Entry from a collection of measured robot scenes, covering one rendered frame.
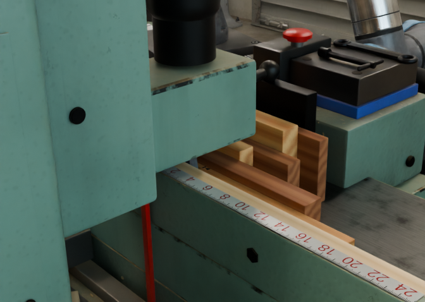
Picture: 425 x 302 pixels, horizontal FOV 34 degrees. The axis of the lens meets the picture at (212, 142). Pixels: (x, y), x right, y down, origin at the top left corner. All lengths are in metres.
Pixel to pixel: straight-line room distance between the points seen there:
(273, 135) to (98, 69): 0.22
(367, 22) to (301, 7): 3.44
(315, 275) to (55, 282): 0.17
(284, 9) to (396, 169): 3.95
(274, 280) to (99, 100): 0.18
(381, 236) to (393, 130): 0.14
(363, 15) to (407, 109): 0.41
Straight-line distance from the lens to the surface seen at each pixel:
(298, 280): 0.48
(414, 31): 1.19
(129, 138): 0.47
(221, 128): 0.57
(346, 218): 0.61
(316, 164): 0.61
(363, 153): 0.67
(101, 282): 0.69
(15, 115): 0.37
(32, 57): 0.37
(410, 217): 0.63
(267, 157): 0.60
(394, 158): 0.72
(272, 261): 0.49
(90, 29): 0.43
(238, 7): 4.99
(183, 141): 0.55
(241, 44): 1.41
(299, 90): 0.63
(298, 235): 0.48
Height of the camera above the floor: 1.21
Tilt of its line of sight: 24 degrees down
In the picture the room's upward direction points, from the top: 1 degrees counter-clockwise
